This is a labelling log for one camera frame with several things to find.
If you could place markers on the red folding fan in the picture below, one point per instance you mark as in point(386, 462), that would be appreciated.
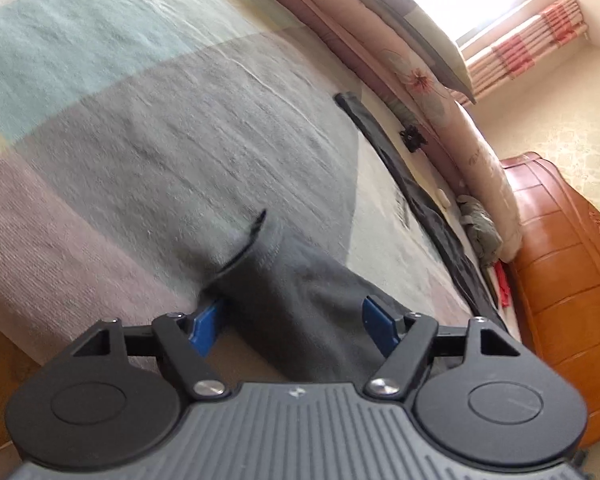
point(504, 287)

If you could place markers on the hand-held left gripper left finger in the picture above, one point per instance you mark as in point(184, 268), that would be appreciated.
point(205, 327)

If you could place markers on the wooden bed headboard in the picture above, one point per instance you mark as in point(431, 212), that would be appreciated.
point(565, 285)

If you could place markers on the crumpled grey cloth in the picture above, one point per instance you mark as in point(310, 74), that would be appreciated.
point(482, 232)

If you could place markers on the white earbuds case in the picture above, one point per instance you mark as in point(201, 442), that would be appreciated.
point(443, 197)

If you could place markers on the grey floral pillow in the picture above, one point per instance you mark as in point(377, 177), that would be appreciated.
point(405, 20)

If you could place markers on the pink floral folded quilt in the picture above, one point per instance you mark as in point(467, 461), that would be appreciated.
point(430, 110)

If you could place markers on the pink patterned curtain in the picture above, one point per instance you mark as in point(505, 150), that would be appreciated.
point(525, 45)

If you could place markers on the dark grey pants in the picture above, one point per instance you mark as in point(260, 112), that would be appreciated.
point(305, 310)

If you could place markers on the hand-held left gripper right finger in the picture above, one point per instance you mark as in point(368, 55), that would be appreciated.
point(380, 327)

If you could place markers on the black hair claw clip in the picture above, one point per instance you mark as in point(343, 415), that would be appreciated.
point(412, 139)

